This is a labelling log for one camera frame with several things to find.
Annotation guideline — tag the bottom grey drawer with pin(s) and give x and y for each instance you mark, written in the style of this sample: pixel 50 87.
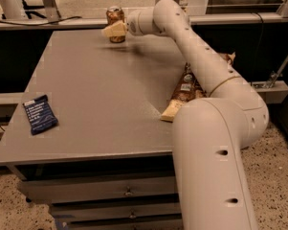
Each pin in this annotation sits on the bottom grey drawer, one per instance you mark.
pixel 144 223

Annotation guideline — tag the grey metal rail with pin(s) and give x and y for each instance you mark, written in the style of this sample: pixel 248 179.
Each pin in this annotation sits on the grey metal rail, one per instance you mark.
pixel 78 23

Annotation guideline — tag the blue snack bar wrapper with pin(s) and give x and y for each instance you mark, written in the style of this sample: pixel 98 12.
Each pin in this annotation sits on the blue snack bar wrapper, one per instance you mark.
pixel 39 114

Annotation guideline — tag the grey drawer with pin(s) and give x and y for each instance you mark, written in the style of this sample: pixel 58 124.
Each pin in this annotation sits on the grey drawer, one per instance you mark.
pixel 132 208
pixel 98 187
pixel 144 223

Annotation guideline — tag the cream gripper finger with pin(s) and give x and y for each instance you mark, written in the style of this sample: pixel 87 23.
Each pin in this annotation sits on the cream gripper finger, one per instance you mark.
pixel 118 28

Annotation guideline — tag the orange soda can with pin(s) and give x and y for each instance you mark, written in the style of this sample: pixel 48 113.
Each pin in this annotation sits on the orange soda can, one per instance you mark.
pixel 114 14

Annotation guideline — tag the grey drawer cabinet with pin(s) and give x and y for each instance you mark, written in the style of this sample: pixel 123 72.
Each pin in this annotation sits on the grey drawer cabinet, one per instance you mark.
pixel 108 99

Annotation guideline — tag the top grey drawer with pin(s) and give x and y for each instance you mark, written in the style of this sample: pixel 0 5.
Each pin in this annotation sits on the top grey drawer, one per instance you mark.
pixel 98 187

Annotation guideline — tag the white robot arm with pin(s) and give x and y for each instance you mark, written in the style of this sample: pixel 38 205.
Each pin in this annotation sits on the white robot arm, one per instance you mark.
pixel 209 133

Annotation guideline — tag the middle grey drawer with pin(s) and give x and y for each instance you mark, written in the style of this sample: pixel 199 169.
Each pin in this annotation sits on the middle grey drawer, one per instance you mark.
pixel 132 208

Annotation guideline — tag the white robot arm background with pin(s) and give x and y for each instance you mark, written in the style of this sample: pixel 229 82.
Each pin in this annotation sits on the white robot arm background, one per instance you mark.
pixel 13 9

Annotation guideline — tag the sea salt chips bag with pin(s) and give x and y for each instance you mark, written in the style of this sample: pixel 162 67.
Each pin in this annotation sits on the sea salt chips bag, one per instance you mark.
pixel 186 90

